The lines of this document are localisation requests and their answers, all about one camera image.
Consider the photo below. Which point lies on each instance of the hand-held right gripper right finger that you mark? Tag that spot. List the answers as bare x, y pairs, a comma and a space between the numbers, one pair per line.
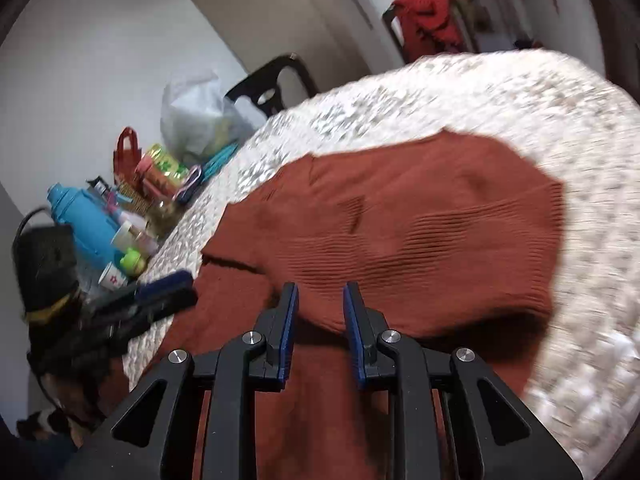
352, 342

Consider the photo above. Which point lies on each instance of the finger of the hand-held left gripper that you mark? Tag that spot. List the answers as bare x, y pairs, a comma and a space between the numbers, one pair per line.
160, 282
160, 310

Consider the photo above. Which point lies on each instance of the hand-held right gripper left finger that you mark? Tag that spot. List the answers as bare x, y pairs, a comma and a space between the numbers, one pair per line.
289, 332

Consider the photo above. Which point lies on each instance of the rust knit sweater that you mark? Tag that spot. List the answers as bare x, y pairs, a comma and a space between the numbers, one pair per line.
400, 235

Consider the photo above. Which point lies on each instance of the teal clothes hangers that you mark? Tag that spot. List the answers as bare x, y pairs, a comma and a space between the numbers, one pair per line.
220, 160

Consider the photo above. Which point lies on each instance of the small green-capped bottle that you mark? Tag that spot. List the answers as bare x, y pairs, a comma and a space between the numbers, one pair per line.
131, 259

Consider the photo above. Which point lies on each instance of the white paper cup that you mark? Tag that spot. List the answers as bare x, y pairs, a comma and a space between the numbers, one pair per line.
111, 276

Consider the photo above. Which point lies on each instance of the white plastic cup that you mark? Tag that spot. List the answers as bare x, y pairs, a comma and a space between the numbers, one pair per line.
124, 237

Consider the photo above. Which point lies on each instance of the blue water bottle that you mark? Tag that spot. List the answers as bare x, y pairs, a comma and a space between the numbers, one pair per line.
87, 220

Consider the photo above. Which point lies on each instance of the green yellow snack packet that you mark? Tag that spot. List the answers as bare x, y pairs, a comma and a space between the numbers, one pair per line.
162, 162

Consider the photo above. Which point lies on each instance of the red gift bag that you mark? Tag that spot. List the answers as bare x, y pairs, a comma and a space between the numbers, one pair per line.
125, 157

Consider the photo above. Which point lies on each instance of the translucent plastic bag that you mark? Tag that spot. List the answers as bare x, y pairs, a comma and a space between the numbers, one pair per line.
195, 110

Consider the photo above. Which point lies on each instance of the dark wooden chair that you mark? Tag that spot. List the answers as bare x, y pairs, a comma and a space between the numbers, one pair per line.
389, 20
287, 60

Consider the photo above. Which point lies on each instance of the quilted floral tablecloth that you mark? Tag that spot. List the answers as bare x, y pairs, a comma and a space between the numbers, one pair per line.
500, 100

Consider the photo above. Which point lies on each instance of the red checked cloth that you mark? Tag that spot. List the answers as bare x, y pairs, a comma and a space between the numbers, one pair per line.
425, 20

